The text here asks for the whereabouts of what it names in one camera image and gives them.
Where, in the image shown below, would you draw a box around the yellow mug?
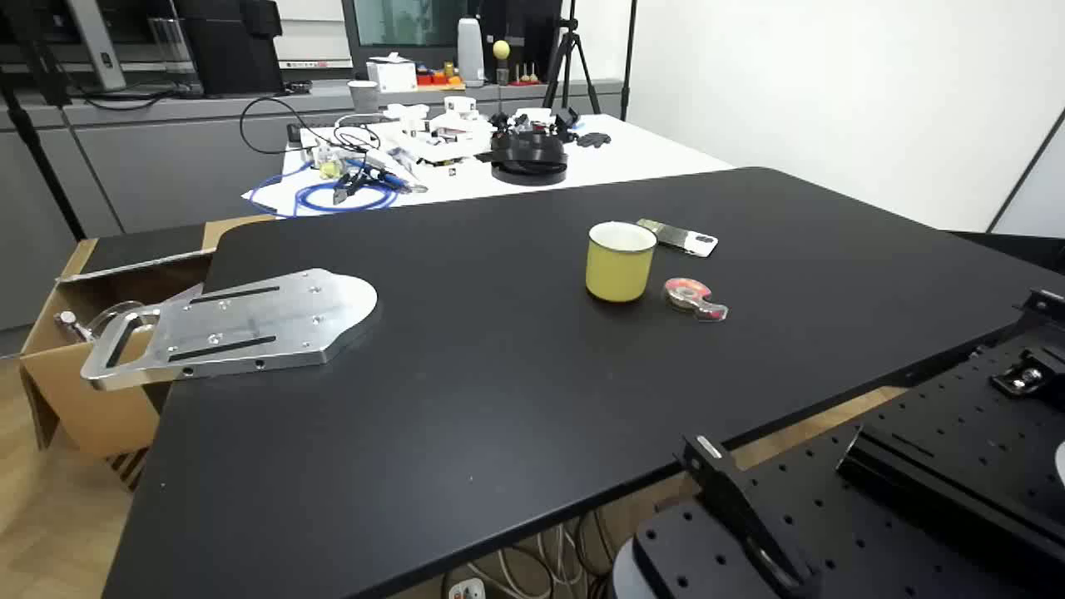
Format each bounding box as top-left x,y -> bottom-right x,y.
584,220 -> 658,306

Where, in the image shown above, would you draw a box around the round black headset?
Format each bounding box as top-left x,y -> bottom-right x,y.
486,106 -> 572,187

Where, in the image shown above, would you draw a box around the pink tape roll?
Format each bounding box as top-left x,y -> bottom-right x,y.
663,273 -> 731,328

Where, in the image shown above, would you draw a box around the smartphone with forest print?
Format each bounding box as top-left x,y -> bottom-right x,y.
636,217 -> 721,259

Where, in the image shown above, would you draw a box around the white side table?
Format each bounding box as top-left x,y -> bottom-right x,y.
240,110 -> 738,220

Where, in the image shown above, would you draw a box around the black hand controllers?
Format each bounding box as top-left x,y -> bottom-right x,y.
552,103 -> 616,150

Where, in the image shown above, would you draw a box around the white electronics pile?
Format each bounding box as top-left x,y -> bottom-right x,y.
371,94 -> 501,175

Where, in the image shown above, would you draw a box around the black tripod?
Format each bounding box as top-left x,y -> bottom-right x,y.
0,82 -> 91,243
542,0 -> 606,117

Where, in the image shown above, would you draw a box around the black vertical pole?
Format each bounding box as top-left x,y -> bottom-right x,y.
616,0 -> 646,125

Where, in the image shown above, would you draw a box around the small white box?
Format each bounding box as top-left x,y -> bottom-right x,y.
363,52 -> 421,96

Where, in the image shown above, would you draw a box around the silver metal plate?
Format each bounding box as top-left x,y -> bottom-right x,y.
78,268 -> 384,394

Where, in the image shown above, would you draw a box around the black clamp lever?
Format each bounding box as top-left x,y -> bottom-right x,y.
677,430 -> 820,599

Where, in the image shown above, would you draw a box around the white power strip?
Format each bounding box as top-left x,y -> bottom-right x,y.
442,572 -> 494,599

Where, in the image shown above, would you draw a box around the dark window pane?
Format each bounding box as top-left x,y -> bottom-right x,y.
339,0 -> 479,82

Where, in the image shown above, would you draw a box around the grey cabinet counter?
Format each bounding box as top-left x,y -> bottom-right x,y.
0,82 -> 625,337

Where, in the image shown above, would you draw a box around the black computer case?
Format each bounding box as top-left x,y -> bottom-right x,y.
175,0 -> 288,96

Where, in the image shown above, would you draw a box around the black optical breadboard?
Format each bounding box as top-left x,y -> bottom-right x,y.
610,319 -> 1065,599

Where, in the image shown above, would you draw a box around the brown cardboard box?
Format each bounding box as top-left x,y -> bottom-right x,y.
16,212 -> 279,494

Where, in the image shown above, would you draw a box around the silver monitor stand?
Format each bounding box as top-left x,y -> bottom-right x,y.
65,0 -> 132,96

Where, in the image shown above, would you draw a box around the thin black slanted rod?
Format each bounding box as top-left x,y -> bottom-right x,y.
983,106 -> 1065,239

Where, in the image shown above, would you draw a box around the black corner clamp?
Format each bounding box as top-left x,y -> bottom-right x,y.
1018,287 -> 1065,328

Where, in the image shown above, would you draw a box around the blue cable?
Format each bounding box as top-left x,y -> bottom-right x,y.
291,164 -> 402,220

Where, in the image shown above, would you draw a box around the thin black cable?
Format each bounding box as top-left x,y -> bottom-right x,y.
235,94 -> 310,161

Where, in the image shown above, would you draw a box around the black rail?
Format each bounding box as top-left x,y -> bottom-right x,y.
837,428 -> 1065,571

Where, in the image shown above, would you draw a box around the black mounting bracket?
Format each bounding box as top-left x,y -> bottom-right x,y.
990,346 -> 1065,403

